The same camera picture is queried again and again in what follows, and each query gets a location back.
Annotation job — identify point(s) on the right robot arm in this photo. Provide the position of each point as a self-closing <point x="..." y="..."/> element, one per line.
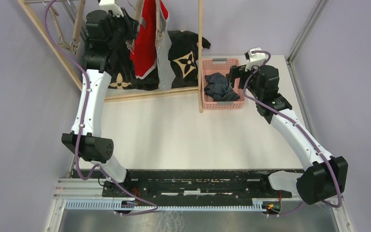
<point x="324" y="176"/>

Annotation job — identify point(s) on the red underwear with white lettering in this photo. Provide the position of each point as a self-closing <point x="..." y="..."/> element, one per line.
<point x="144" y="54"/>

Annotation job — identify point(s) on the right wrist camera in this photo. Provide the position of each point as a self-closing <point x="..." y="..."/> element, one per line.
<point x="254" y="59"/>

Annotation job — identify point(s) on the empty beige clip hanger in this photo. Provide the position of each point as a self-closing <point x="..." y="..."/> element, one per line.
<point x="61" y="40"/>

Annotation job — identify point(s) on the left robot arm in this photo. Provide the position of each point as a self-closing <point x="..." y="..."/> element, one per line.
<point x="106" y="57"/>

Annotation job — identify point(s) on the navy striped underwear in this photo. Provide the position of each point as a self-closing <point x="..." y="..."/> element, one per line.
<point x="218" y="88"/>

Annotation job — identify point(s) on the wooden clothes rack frame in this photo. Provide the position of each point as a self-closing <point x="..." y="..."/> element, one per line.
<point x="111" y="95"/>

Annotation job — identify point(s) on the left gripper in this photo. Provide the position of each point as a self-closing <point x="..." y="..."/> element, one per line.
<point x="131" y="24"/>

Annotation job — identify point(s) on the black floral plush cushion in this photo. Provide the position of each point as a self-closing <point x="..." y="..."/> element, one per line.
<point x="183" y="57"/>

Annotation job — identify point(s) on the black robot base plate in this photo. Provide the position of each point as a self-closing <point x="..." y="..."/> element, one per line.
<point x="195" y="187"/>

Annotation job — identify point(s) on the aluminium corner profile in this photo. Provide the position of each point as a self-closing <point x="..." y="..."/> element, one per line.
<point x="306" y="30"/>

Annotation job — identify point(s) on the beige hanger with red underwear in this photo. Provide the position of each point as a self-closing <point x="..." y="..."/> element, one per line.
<point x="138" y="10"/>

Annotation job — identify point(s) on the pink plastic basket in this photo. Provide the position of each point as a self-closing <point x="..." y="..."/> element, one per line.
<point x="221" y="65"/>

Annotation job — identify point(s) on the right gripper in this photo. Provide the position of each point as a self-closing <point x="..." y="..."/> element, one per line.
<point x="235" y="72"/>

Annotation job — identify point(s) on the grey striped underwear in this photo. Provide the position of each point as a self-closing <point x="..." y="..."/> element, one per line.
<point x="165" y="72"/>

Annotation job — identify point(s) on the white slotted cable duct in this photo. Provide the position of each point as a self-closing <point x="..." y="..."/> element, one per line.
<point x="128" y="206"/>

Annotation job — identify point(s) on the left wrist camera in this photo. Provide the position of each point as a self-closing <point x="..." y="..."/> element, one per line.
<point x="111" y="6"/>

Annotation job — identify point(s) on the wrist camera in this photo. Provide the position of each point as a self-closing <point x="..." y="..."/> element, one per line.
<point x="254" y="59"/>
<point x="111" y="6"/>

